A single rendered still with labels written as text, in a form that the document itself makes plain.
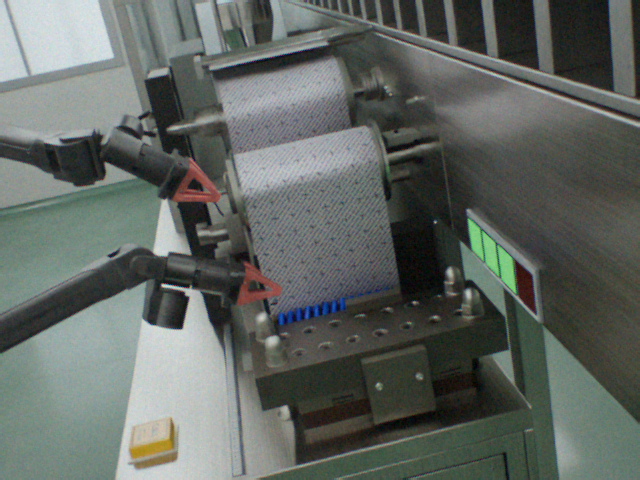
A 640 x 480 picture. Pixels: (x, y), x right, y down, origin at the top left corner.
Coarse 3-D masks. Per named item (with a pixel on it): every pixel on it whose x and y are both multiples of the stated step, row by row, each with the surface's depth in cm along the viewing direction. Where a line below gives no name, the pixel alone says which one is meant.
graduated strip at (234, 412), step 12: (228, 324) 169; (228, 336) 163; (228, 348) 158; (228, 360) 153; (228, 372) 149; (228, 384) 145; (228, 396) 141; (228, 408) 137; (240, 420) 132; (240, 432) 129; (240, 444) 126; (240, 456) 123; (240, 468) 120
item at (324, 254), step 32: (256, 224) 131; (288, 224) 132; (320, 224) 133; (352, 224) 134; (384, 224) 135; (288, 256) 134; (320, 256) 135; (352, 256) 136; (384, 256) 137; (288, 288) 136; (320, 288) 137; (352, 288) 138
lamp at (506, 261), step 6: (498, 246) 102; (504, 252) 100; (504, 258) 100; (510, 258) 98; (504, 264) 101; (510, 264) 99; (504, 270) 102; (510, 270) 99; (504, 276) 102; (510, 276) 100; (510, 282) 100
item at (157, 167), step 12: (144, 144) 129; (144, 156) 126; (156, 156) 127; (168, 156) 129; (132, 168) 127; (144, 168) 127; (156, 168) 127; (168, 168) 128; (180, 168) 125; (144, 180) 129; (156, 180) 128; (168, 180) 126; (168, 192) 126
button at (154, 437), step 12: (156, 420) 133; (168, 420) 132; (132, 432) 131; (144, 432) 130; (156, 432) 130; (168, 432) 129; (132, 444) 128; (144, 444) 127; (156, 444) 127; (168, 444) 127; (132, 456) 127; (144, 456) 127
